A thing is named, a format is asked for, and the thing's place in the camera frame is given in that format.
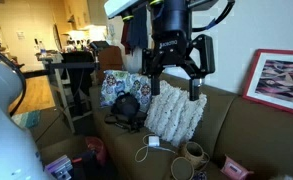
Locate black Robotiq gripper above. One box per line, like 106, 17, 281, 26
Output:
141, 31, 206, 102

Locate brown woven bag with lid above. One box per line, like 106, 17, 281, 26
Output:
170, 140, 211, 180

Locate red pink bag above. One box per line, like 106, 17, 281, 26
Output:
85, 135, 108, 168

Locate cream shaggy pillow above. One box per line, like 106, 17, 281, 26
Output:
144, 79, 208, 148

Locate white power adapter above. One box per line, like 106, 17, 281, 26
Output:
148, 134, 161, 148

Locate floral patterned pillow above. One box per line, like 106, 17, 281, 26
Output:
100, 69, 153, 109

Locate dark hanging clothes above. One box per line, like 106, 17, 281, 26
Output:
120, 6, 149, 56

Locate brown wooden cabinet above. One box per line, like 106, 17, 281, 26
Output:
96, 45, 124, 84

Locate pink wipes pack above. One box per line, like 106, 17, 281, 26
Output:
220, 154, 255, 180

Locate red framed picture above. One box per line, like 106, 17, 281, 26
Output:
242, 48, 293, 118

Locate purple printed box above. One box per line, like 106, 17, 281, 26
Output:
45, 154, 74, 180

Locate teal rug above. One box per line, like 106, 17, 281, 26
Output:
11, 109, 42, 129

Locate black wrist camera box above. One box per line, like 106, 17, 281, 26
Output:
193, 34, 217, 76

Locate black camera with strap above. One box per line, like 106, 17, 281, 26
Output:
104, 112, 148, 134

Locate white charger cable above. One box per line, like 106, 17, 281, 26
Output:
134, 133, 177, 164

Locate black robot cable sleeve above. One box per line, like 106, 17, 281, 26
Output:
191, 0, 236, 33

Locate black base cable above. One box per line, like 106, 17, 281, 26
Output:
0, 44, 28, 118

